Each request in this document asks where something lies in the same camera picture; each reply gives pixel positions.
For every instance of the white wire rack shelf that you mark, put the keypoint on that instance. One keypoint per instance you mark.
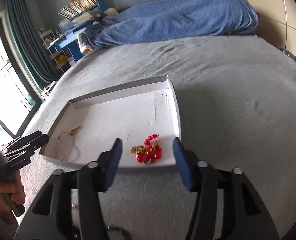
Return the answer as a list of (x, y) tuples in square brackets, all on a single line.
[(58, 57)]

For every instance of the grey cardboard tray box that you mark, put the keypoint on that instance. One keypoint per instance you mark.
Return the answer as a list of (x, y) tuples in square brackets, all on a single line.
[(89, 124)]

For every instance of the window with black frame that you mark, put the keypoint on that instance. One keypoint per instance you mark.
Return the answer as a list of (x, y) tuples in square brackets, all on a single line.
[(18, 101)]

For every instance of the blue blanket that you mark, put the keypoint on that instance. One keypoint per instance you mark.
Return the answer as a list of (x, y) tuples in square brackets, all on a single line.
[(162, 20)]

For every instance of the row of books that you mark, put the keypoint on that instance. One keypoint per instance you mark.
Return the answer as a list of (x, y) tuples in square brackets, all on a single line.
[(76, 8)]

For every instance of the beige wardrobe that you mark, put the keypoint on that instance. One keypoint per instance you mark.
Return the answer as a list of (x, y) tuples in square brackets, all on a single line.
[(277, 22)]

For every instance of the blue desk with shelf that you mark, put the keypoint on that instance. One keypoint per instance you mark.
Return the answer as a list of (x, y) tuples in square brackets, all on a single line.
[(71, 28)]

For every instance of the person's left hand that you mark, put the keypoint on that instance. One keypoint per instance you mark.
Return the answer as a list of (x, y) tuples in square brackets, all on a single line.
[(17, 195)]

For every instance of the white plush toy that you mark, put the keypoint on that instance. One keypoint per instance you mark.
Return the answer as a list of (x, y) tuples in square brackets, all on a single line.
[(111, 12)]

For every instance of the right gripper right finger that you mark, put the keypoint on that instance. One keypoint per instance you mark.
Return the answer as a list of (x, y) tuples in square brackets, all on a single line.
[(245, 215)]

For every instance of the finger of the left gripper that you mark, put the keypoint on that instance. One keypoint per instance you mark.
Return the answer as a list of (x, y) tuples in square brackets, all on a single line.
[(21, 141), (31, 146)]

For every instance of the teal curtain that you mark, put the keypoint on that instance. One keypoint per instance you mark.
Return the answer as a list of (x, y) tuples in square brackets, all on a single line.
[(28, 45)]

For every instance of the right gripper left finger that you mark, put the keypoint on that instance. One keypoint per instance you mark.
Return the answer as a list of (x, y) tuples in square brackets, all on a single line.
[(68, 202)]

